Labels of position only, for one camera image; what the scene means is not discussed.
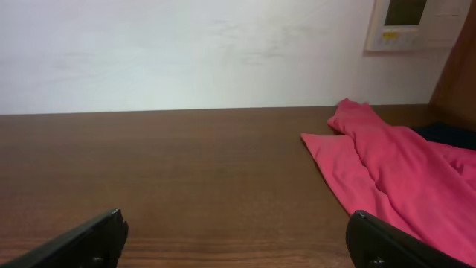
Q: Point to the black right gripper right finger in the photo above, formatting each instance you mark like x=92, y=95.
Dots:
x=372, y=242

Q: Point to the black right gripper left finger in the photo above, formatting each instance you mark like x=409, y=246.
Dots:
x=97, y=243

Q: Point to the orange red t-shirt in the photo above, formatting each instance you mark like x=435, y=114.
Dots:
x=423, y=188

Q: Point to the navy blue garment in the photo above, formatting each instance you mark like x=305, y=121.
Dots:
x=447, y=134

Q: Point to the brown wooden side panel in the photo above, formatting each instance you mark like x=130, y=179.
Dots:
x=454, y=96

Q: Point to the white wall panel box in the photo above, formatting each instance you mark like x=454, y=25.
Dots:
x=406, y=25

